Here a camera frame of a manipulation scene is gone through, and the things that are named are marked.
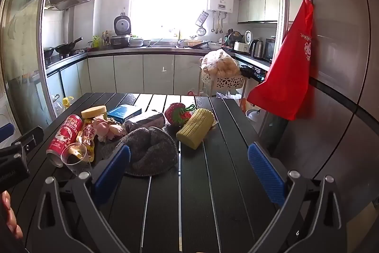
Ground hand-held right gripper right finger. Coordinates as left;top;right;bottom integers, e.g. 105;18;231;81
248;142;353;253

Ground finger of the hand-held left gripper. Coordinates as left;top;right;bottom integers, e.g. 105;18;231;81
0;126;45;156
0;123;14;141

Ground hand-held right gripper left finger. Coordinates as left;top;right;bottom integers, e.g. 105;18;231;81
25;144;140;253

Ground pink plush toy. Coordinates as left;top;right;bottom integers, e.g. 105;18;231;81
92;117;126;142

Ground yellow snack wrapper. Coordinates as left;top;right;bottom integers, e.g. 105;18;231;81
76;120;99;161

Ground round yellow sponge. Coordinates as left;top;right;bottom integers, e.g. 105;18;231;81
81;105;108;120

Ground person's left hand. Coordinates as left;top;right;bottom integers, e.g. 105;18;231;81
0;191;23;239

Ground red drink can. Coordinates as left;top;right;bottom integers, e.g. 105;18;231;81
46;114;83;167

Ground clear plastic cup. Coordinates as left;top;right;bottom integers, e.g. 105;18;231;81
61;143;93;176

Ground clear plastic bottle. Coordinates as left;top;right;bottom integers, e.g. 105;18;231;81
52;94;64;116

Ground grey knit hat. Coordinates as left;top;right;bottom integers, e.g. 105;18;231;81
99;126;179;176

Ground blue cardboard box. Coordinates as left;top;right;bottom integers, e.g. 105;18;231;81
107;104;143;124

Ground grey foil packet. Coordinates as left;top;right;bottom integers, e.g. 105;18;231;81
122;111;166;133

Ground white pot with lid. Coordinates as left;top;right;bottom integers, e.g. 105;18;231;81
246;109;262;122

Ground crocheted strawberry toy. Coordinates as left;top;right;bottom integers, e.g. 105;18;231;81
164;103;197;127

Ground yellow-green ribbed corn toy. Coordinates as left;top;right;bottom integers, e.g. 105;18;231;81
176;108;215;150

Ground white plastic bag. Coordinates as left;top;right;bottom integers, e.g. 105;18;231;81
216;91;242;101

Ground black wok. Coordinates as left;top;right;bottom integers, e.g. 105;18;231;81
55;37;84;54

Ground white base cabinets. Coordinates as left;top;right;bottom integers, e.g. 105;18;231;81
47;54;205;99

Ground glass sliding door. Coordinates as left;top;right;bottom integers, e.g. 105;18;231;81
0;0;61;135

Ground white perforated basket cart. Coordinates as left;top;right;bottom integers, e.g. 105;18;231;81
201;68;248;99

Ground black plastic bag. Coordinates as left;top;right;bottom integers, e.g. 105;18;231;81
239;65;264;82

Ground red apron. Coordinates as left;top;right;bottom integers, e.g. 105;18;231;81
247;0;314;121

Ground grey refrigerator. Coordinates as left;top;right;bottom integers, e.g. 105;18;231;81
257;0;379;242

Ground black microwave oven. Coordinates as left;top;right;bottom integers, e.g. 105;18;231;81
263;38;276;62

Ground dark electric pressure cooker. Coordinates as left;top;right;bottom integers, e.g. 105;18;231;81
110;34;131;48

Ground steel electric kettle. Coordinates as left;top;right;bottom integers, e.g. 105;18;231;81
249;39;265;59

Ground white toaster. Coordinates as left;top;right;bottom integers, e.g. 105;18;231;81
234;41;251;53

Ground hanging kitchen utensils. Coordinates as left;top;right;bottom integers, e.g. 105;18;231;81
211;13;226;34

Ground hanging metal grater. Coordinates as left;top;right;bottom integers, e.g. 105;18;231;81
195;11;209;27

